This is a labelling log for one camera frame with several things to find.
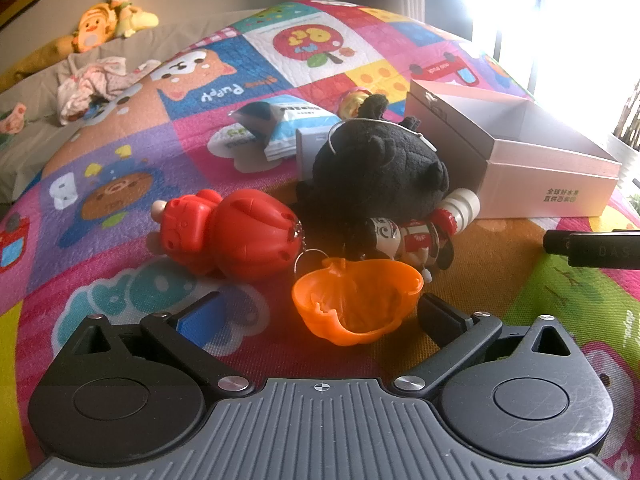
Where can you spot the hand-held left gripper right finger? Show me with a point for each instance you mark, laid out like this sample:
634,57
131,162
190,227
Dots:
442,321

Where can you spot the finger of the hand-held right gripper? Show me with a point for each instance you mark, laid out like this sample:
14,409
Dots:
600,249

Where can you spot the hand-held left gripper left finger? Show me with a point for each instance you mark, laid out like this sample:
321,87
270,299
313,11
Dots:
200,319

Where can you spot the white red toy figurine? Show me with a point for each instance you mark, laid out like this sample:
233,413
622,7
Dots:
415,236

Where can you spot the pink cardboard box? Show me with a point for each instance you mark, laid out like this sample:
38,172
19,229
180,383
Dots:
540,180

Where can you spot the orange plastic shell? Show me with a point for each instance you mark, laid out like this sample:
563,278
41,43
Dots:
350,305

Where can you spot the black plush toy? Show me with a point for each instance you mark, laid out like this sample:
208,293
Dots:
380,170

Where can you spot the small white box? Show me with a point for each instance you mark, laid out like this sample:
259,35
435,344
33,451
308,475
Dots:
310,152

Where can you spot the colourful printed play mat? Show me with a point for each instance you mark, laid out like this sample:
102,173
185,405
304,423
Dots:
210,210

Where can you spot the blue white snack packet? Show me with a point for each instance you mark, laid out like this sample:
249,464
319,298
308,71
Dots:
295,120

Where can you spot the grey sofa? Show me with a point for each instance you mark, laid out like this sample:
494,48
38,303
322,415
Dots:
35,150

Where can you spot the pink crumpled clothes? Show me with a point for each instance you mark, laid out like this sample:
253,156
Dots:
95,85

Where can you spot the small pink cloth item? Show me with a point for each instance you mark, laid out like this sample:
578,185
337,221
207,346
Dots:
12,117

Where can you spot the yellow plush toy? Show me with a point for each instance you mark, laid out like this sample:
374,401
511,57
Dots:
132,17

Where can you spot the orange tiger plush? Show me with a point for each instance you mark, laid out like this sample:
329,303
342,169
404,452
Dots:
95,27

